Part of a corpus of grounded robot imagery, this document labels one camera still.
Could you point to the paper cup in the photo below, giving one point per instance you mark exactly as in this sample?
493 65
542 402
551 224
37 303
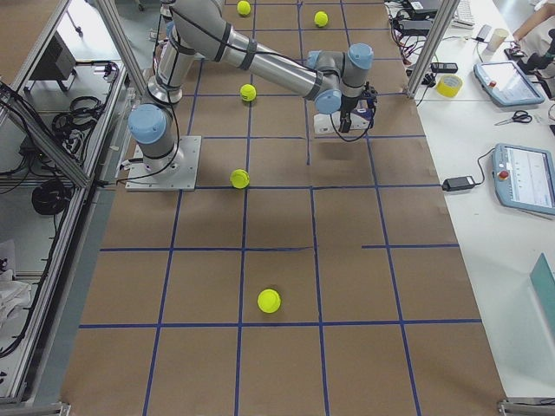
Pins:
499 35

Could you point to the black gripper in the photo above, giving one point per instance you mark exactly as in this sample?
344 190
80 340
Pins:
348 105

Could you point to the white crumpled cloth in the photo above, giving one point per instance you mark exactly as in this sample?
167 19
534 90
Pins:
15 295

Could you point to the far teach pendant tablet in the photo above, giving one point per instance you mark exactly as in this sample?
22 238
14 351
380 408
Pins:
506 84

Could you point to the yellow tennis ball near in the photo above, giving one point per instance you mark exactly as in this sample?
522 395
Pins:
269 301

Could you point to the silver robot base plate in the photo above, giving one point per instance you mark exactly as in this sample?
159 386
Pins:
177 171

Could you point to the near teach pendant tablet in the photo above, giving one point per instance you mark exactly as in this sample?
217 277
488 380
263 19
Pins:
523 178

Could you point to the yellow tennis ball far left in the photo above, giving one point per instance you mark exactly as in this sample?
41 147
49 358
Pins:
243 8

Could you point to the black power adapter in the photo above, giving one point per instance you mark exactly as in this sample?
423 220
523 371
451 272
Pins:
456 184

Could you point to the black phone device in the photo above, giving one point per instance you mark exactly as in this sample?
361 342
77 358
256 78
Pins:
444 67

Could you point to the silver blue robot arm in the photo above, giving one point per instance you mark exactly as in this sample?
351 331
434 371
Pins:
335 81

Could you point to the teach pendant tablet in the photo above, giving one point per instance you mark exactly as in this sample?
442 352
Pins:
523 178
506 84

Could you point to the yellow tennis ball far right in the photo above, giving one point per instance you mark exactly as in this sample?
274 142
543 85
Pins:
321 19

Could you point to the yellow tape roll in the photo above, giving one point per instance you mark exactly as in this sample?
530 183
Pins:
449 85

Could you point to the yellow tennis ball by base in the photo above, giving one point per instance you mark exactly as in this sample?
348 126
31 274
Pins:
240 178

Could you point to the yellow tennis ball middle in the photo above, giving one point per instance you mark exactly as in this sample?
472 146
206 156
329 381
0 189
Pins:
248 92

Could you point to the black handled scissors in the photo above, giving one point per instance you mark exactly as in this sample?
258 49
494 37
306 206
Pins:
519 116

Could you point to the white blue tennis ball can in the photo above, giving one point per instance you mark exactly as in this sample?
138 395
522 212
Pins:
360 119

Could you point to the aluminium frame post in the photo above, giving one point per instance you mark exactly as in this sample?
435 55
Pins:
441 22

